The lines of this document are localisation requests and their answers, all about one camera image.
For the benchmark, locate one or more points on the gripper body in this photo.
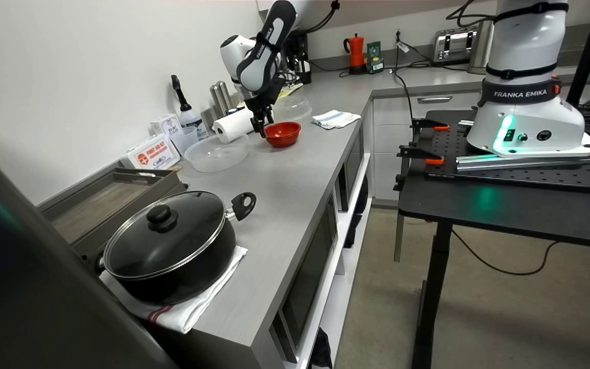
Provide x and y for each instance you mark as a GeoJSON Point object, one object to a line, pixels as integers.
{"type": "Point", "coordinates": [264, 100]}

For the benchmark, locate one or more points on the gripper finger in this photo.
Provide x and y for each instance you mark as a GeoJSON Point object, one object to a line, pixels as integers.
{"type": "Point", "coordinates": [259, 127]}
{"type": "Point", "coordinates": [269, 117]}

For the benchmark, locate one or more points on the red bowl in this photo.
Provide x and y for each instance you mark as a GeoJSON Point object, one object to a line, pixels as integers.
{"type": "Point", "coordinates": [283, 134]}

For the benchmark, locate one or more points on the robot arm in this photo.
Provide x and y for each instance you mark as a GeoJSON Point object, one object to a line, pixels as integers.
{"type": "Point", "coordinates": [525, 46]}

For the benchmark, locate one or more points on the clear plastic bowl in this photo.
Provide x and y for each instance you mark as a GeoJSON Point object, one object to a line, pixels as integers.
{"type": "Point", "coordinates": [216, 154]}

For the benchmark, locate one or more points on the paper towel roll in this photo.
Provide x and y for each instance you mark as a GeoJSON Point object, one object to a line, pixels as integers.
{"type": "Point", "coordinates": [233, 125]}

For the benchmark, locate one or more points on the clear plastic lid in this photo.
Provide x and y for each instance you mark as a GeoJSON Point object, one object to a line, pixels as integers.
{"type": "Point", "coordinates": [293, 107]}

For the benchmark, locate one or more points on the pair of steel shakers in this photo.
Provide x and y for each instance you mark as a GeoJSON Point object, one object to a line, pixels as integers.
{"type": "Point", "coordinates": [220, 97]}

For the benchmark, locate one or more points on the black coffee machine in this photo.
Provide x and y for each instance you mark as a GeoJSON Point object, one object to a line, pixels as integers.
{"type": "Point", "coordinates": [300, 59]}

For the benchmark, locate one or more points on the white cloth with blue stripe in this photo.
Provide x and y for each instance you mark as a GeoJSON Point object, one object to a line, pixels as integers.
{"type": "Point", "coordinates": [335, 119]}

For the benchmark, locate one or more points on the spray bottle with black nozzle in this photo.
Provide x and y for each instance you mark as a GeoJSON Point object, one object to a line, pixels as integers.
{"type": "Point", "coordinates": [191, 119]}

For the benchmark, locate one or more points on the clear plastic cup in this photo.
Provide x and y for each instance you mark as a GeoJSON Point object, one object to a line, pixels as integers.
{"type": "Point", "coordinates": [185, 141]}

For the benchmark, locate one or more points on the small white box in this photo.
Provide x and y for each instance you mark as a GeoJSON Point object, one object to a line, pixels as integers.
{"type": "Point", "coordinates": [167, 125]}

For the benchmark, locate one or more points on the built-in oven door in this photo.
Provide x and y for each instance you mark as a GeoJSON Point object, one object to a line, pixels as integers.
{"type": "Point", "coordinates": [352, 164]}
{"type": "Point", "coordinates": [308, 277]}

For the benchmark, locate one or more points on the red moka pot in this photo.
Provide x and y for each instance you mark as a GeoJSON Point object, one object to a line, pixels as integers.
{"type": "Point", "coordinates": [356, 51]}

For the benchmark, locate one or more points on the white first aid box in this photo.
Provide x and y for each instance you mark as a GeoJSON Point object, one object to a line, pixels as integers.
{"type": "Point", "coordinates": [152, 154]}

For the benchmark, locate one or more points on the green box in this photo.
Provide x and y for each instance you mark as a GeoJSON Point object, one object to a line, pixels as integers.
{"type": "Point", "coordinates": [375, 57]}

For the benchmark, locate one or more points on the drawer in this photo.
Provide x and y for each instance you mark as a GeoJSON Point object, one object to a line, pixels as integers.
{"type": "Point", "coordinates": [392, 110]}

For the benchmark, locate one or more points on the glass pot lid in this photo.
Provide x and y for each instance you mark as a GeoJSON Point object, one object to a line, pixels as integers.
{"type": "Point", "coordinates": [164, 236]}

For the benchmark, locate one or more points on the black clamp with orange tip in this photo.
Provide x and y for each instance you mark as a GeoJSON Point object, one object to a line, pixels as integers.
{"type": "Point", "coordinates": [418, 152]}
{"type": "Point", "coordinates": [428, 124]}

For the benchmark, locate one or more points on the black cooking pot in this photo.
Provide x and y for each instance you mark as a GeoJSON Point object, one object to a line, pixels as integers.
{"type": "Point", "coordinates": [187, 271]}

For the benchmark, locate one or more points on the grey tray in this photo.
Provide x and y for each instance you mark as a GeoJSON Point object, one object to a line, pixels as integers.
{"type": "Point", "coordinates": [95, 205]}

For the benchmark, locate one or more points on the silver toaster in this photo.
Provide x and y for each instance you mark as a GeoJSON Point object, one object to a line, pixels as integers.
{"type": "Point", "coordinates": [454, 46]}

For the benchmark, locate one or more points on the white towel with red stripe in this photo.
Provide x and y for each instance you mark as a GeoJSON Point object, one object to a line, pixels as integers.
{"type": "Point", "coordinates": [187, 312]}

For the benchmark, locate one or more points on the steel canister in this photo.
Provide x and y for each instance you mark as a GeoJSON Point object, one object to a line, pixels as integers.
{"type": "Point", "coordinates": [481, 48]}

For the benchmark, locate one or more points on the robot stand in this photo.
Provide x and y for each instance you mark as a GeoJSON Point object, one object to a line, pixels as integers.
{"type": "Point", "coordinates": [505, 205]}

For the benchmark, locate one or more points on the dark grey panel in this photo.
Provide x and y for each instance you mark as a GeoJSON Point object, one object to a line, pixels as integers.
{"type": "Point", "coordinates": [28, 287]}

